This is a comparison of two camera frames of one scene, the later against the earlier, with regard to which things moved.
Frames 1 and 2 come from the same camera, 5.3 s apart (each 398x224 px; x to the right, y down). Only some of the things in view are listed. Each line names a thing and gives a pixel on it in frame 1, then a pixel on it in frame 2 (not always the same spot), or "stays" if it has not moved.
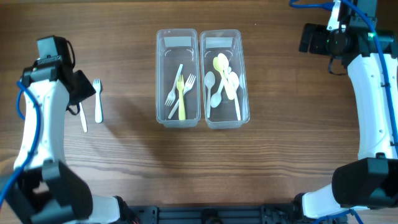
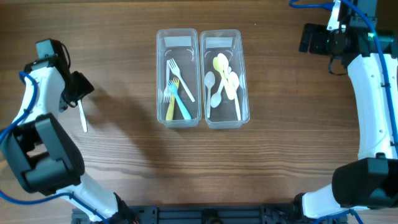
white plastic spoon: [209, 81] stays
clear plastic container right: [223, 79] stays
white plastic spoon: [216, 98] stays
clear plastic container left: [173, 47] stays
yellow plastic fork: [180, 84] -> [170, 110]
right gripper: [315, 47] stays
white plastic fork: [83, 117] stays
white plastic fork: [188, 85] -> [176, 70]
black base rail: [269, 214] stays
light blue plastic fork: [98, 112] -> [173, 88]
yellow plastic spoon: [229, 91] stays
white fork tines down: [172, 94] -> [167, 93]
